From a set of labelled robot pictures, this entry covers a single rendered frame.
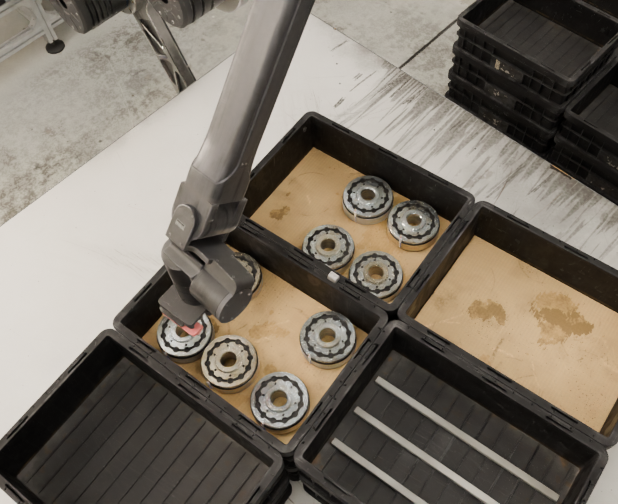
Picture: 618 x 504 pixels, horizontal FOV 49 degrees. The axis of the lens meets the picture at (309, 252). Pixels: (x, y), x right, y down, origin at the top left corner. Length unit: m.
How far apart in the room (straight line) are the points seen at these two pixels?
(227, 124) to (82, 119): 2.09
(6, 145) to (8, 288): 1.33
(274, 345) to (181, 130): 0.70
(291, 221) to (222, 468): 0.51
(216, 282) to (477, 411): 0.58
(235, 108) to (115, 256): 0.86
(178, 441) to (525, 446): 0.60
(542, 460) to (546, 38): 1.43
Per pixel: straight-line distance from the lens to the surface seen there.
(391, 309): 1.20
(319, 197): 1.44
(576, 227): 1.63
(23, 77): 3.14
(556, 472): 1.26
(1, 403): 1.54
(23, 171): 2.80
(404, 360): 1.27
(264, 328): 1.30
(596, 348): 1.35
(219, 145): 0.82
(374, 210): 1.39
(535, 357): 1.31
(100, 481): 1.28
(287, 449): 1.12
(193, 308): 0.97
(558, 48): 2.29
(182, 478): 1.24
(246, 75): 0.79
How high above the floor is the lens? 2.01
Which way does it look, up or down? 60 degrees down
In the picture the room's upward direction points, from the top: 6 degrees counter-clockwise
